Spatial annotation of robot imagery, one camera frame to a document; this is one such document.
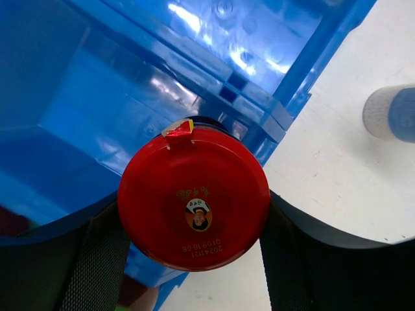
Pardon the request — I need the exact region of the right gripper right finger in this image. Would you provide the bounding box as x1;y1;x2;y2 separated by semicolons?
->
260;192;414;310

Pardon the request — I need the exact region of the yellow-cap sauce bottle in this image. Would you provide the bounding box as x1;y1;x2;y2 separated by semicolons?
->
0;206;32;237
117;274;160;311

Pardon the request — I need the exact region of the blue plastic divided bin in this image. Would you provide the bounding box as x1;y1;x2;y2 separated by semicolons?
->
0;0;379;289

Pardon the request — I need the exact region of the right white shaker silver cap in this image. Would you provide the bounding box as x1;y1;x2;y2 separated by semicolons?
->
362;84;414;143

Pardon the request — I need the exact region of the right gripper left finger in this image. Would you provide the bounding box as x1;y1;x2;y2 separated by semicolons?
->
1;193;130;310

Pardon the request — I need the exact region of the red-lid sauce jar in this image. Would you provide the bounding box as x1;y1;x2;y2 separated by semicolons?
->
117;116;270;272

